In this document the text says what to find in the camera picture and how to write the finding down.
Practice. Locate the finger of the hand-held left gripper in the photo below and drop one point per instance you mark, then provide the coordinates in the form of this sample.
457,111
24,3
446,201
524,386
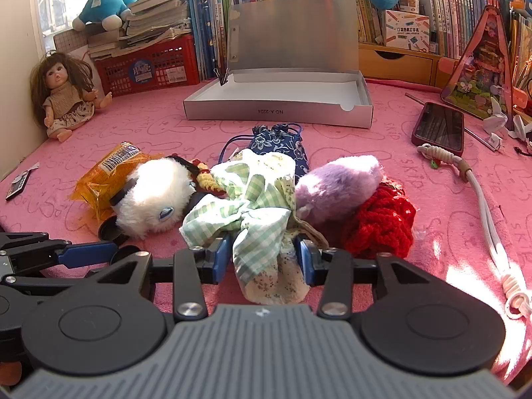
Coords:
87,253
25,284

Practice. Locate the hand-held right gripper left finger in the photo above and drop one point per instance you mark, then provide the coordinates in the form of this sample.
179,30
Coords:
220,257

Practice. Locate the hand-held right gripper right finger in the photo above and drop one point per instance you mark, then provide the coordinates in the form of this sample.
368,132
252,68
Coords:
302,257

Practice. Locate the green checked cloth pouch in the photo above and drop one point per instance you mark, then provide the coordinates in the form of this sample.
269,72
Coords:
253,216

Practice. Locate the orange snack packet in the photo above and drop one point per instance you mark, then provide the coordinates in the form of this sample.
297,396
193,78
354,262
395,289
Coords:
99,183

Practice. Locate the purple plush ball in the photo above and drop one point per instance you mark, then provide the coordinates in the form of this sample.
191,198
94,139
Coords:
332,191

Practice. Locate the red knitted pouch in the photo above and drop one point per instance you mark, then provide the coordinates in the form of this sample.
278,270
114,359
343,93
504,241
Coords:
382,220

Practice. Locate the white plush toy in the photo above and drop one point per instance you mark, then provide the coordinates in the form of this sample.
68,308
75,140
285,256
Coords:
158,191

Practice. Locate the white cardboard box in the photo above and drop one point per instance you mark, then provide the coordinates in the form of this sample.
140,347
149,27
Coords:
291,91

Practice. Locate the person's left hand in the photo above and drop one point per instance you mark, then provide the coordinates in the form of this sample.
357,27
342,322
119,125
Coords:
9,373

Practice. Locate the small black white card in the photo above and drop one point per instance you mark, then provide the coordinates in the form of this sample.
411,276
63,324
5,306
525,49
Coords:
18,183

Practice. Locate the brown haired doll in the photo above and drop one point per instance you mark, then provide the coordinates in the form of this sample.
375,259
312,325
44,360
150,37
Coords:
62,95

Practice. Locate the pink printed table towel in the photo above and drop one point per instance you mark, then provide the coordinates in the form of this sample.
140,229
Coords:
395,112

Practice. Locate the black binder clip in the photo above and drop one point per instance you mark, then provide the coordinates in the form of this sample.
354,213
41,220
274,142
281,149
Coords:
223,78

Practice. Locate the smartphone in red case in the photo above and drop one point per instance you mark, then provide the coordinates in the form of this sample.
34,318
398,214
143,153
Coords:
438,129

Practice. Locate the red plastic crate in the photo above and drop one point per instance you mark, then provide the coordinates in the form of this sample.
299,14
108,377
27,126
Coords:
145,68

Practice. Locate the wooden drawer shelf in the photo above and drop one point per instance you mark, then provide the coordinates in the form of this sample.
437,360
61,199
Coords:
399,68

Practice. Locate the grey grid board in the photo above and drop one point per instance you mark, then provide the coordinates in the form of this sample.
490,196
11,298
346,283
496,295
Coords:
68,41

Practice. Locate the metal straw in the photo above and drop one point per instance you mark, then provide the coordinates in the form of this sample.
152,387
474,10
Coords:
478,136

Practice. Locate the row of blue thin books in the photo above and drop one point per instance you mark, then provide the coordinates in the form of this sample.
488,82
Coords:
208,29

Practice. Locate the white paper origami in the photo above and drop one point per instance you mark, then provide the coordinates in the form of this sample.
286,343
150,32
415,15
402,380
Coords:
495,122
520,126

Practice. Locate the messy stack of books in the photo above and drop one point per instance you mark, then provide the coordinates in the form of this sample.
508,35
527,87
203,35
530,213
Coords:
153,16

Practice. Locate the blue white plush cat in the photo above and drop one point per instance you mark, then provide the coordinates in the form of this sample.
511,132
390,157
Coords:
104,6

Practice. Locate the white label printer carton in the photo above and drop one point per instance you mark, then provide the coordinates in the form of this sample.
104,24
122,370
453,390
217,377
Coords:
405,29

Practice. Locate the white framed window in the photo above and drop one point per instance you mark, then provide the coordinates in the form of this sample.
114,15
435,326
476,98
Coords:
70,0

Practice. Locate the pink triangular toy house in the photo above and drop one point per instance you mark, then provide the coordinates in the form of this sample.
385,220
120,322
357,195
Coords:
482,75

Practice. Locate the row of shelf books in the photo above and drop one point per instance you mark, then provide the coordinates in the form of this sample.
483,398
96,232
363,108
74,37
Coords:
453,16

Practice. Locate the row of colourful folders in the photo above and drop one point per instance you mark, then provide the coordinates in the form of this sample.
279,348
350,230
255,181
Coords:
521,50

